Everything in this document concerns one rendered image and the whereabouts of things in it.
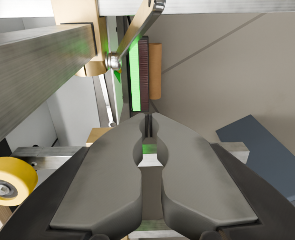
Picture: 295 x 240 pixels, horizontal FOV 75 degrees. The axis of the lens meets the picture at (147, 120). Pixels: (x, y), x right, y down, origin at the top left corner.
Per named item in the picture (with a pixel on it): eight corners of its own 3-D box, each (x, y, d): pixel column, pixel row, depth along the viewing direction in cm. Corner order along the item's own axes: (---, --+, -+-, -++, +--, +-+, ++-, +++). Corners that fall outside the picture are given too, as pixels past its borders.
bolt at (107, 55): (128, 65, 40) (119, 49, 25) (129, 77, 40) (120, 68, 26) (119, 65, 40) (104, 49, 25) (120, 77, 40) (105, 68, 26)
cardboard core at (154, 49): (162, 45, 98) (161, 99, 113) (161, 42, 105) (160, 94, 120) (146, 45, 98) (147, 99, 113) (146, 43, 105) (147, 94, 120)
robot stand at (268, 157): (250, 114, 128) (325, 184, 75) (260, 140, 138) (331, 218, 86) (215, 130, 133) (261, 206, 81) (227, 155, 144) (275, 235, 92)
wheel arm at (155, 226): (218, 214, 51) (224, 229, 47) (216, 222, 53) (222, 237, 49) (54, 219, 51) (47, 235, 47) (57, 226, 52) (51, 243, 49)
